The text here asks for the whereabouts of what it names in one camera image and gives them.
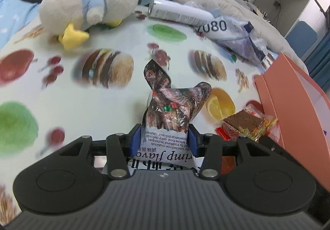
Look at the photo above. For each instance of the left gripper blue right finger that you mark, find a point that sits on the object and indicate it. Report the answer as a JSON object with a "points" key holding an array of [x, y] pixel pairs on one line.
{"points": [[193, 141]]}

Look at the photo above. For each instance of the wall power socket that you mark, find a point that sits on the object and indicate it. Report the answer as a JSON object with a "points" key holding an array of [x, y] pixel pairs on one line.
{"points": [[276, 4]]}

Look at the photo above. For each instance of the red yellow tofu snack packet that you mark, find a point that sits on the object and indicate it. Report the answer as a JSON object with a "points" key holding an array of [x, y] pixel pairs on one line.
{"points": [[249, 122]]}

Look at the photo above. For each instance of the blue chair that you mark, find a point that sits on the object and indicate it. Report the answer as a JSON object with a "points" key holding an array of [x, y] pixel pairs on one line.
{"points": [[301, 38]]}

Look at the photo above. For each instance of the salmon pink cardboard box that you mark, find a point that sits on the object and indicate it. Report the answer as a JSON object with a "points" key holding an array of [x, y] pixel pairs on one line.
{"points": [[291, 95]]}

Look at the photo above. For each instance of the fruit print tablecloth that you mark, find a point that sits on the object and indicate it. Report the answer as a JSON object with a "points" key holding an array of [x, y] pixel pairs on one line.
{"points": [[50, 97]]}

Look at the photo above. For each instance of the shrimp flavor snack bag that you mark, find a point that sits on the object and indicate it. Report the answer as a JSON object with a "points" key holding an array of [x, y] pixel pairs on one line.
{"points": [[165, 124]]}

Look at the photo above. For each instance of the white blue plush duck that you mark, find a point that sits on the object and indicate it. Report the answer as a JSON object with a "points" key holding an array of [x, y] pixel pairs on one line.
{"points": [[70, 20]]}

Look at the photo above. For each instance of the grey blanket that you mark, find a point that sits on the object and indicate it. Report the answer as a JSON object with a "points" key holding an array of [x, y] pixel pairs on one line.
{"points": [[264, 30]]}

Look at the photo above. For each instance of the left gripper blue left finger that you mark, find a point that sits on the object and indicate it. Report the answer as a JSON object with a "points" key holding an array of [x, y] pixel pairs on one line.
{"points": [[135, 139]]}

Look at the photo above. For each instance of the blue curtain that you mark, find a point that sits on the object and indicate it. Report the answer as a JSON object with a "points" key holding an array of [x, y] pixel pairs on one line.
{"points": [[318, 63]]}

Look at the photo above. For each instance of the white cylindrical can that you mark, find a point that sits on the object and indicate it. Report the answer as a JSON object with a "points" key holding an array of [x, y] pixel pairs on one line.
{"points": [[176, 12]]}

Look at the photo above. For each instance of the clear plastic bag 080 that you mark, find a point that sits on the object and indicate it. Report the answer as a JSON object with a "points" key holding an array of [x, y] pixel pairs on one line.
{"points": [[238, 36]]}

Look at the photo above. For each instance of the light blue bed sheet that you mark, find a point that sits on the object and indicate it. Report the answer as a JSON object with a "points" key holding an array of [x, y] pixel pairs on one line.
{"points": [[14, 15]]}

